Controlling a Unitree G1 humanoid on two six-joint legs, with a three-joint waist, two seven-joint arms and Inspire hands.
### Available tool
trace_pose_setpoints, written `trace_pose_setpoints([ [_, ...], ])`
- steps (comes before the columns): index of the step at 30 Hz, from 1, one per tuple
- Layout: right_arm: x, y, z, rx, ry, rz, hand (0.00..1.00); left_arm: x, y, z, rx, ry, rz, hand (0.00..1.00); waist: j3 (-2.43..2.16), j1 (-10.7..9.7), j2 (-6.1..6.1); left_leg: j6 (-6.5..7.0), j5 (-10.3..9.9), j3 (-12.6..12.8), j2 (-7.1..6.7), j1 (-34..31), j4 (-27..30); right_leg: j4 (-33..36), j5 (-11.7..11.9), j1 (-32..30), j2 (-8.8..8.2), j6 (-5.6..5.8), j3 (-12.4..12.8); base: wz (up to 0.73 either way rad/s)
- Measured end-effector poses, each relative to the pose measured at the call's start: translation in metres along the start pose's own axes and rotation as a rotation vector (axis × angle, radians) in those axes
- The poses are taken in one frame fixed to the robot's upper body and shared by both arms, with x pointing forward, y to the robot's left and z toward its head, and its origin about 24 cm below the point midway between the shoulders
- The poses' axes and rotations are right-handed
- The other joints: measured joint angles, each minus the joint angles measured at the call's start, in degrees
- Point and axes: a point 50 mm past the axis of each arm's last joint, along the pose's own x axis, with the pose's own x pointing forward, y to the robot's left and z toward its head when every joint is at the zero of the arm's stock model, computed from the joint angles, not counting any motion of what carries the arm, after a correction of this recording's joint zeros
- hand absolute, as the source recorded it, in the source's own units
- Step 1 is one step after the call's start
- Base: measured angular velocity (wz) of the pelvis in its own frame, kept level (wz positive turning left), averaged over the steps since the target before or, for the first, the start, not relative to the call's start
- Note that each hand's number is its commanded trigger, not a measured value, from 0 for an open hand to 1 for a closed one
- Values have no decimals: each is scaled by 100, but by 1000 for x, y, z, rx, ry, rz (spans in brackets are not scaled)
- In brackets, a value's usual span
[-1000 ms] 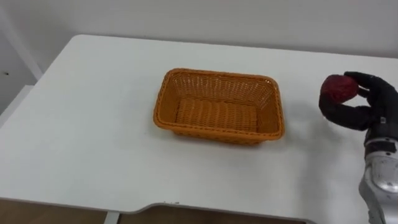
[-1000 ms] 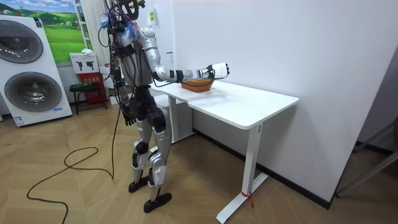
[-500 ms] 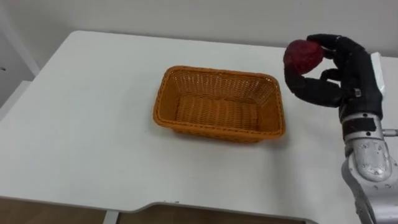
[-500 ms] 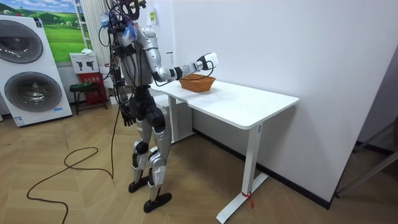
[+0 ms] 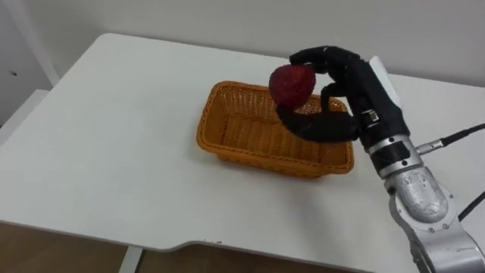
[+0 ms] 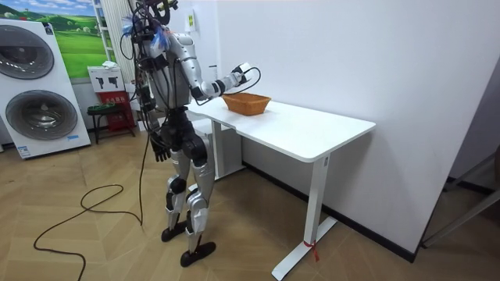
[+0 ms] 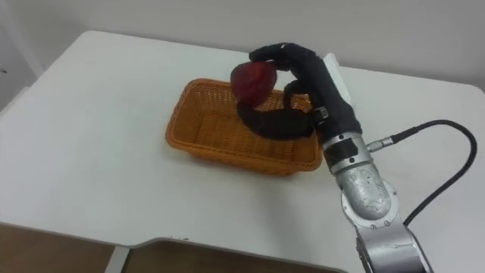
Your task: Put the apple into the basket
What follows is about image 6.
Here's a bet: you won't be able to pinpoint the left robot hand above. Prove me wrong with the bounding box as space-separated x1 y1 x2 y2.
149 132 172 163

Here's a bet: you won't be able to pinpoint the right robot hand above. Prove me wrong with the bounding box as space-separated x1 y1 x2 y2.
230 62 252 87

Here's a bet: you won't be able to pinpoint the brown wicker basket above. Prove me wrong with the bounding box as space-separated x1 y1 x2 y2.
221 92 272 117

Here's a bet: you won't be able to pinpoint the robot legs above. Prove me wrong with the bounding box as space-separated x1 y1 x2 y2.
159 108 217 269

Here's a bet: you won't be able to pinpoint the red box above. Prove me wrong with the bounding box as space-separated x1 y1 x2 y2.
96 91 137 133

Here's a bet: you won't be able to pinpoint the robot body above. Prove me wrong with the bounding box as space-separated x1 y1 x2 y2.
130 0 197 115

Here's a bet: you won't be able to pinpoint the black stool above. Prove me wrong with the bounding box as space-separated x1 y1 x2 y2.
86 102 137 145

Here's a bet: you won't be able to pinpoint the white desk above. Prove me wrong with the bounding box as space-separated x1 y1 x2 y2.
186 95 377 281

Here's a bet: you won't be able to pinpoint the white cardboard box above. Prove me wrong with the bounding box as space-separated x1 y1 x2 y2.
87 65 126 94

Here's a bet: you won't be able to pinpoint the white pleated curtain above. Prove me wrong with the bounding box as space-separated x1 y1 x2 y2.
100 0 137 84

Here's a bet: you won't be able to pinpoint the white washing machine tower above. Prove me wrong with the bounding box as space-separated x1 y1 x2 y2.
0 18 91 160

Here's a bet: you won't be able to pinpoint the red ribbon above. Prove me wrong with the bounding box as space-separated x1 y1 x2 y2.
303 239 320 263

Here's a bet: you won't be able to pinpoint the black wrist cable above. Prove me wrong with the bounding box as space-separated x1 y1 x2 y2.
195 66 263 107

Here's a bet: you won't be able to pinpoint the white wall paper sheet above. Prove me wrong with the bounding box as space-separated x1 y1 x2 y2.
184 8 198 34

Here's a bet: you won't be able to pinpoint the black floor cable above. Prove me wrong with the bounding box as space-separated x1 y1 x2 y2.
33 132 152 281

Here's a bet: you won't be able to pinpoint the cable bundle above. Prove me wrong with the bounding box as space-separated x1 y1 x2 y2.
119 0 173 52

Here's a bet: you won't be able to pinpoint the green landscape wall poster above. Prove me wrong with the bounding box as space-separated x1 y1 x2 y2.
0 0 117 80

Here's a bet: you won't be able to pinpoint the grey metal frame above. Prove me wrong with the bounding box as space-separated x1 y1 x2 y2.
420 151 500 249

